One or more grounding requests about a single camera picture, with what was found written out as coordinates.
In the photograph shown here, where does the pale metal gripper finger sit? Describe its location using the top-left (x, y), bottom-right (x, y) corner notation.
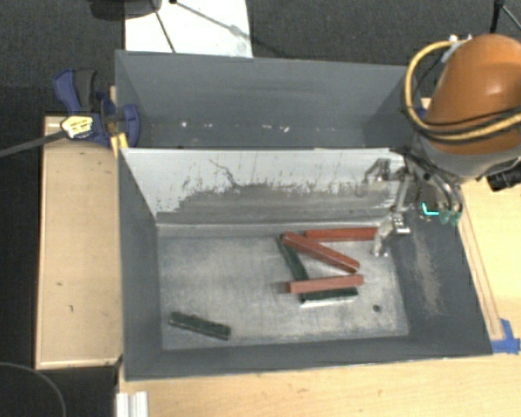
top-left (363, 158), bottom-right (395, 186)
top-left (372, 215), bottom-right (413, 258)

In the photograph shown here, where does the red-brown flat block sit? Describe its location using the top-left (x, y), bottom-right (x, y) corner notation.
top-left (304, 227), bottom-right (380, 242)
top-left (280, 231), bottom-right (360, 275)
top-left (284, 274), bottom-right (366, 295)

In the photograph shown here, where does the dark green flat block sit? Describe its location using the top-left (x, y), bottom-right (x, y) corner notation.
top-left (274, 235), bottom-right (311, 283)
top-left (168, 310), bottom-right (233, 342)
top-left (299, 286), bottom-right (359, 305)

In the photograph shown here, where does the grey metal bin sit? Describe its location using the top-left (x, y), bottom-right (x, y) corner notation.
top-left (114, 49), bottom-right (494, 381)

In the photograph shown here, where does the pale wood board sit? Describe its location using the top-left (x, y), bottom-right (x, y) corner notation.
top-left (34, 115), bottom-right (125, 371)

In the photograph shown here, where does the black cylinder on white bracket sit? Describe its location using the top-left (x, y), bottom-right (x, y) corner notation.
top-left (485, 153), bottom-right (521, 192)

